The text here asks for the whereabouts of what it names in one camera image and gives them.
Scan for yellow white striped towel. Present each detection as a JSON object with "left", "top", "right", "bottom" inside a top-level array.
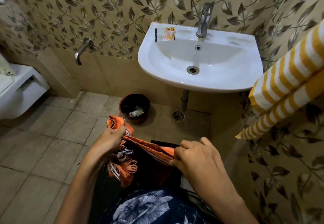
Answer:
[{"left": 235, "top": 19, "right": 324, "bottom": 141}]

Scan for person's right forearm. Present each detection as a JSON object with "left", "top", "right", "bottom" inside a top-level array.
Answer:
[{"left": 194, "top": 177, "right": 259, "bottom": 224}]

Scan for person's left hand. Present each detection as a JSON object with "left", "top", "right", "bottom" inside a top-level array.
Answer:
[{"left": 91, "top": 126, "right": 127, "bottom": 160}]

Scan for small printed soap packet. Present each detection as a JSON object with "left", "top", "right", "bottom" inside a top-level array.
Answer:
[{"left": 155, "top": 27, "right": 176, "bottom": 42}]

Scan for person's right hand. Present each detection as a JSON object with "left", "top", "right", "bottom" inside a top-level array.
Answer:
[{"left": 169, "top": 137, "right": 227, "bottom": 192}]

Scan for white toilet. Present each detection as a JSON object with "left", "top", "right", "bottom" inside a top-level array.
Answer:
[{"left": 0, "top": 52, "right": 50, "bottom": 120}]

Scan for crumpled waste wrapper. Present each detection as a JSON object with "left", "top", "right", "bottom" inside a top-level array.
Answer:
[{"left": 128, "top": 106, "right": 144, "bottom": 118}]

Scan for person's left forearm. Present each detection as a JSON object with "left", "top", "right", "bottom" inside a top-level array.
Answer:
[{"left": 54, "top": 147, "right": 110, "bottom": 224}]

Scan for orange fringed cloth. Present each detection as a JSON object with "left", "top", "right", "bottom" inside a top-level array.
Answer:
[{"left": 106, "top": 115, "right": 182, "bottom": 188}]

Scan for chrome sink faucet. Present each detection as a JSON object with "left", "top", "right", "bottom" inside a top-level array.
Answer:
[{"left": 195, "top": 2, "right": 214, "bottom": 39}]

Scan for round metal floor drain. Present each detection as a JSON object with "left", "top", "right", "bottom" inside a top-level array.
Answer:
[{"left": 172, "top": 110, "right": 185, "bottom": 122}]

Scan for dark blue floral garment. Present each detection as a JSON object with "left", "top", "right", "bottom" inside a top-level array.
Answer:
[{"left": 89, "top": 140, "right": 221, "bottom": 224}]

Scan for chrome wall tap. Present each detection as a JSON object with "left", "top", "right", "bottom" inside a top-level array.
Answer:
[{"left": 74, "top": 37, "right": 94, "bottom": 66}]

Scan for grey sink drain pipe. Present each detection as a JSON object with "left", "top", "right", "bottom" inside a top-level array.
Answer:
[{"left": 180, "top": 89, "right": 190, "bottom": 112}]

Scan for white ceramic sink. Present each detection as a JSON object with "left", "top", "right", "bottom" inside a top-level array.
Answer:
[{"left": 137, "top": 22, "right": 264, "bottom": 93}]

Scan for black waste bin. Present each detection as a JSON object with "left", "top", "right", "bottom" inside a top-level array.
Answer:
[{"left": 119, "top": 93, "right": 151, "bottom": 125}]

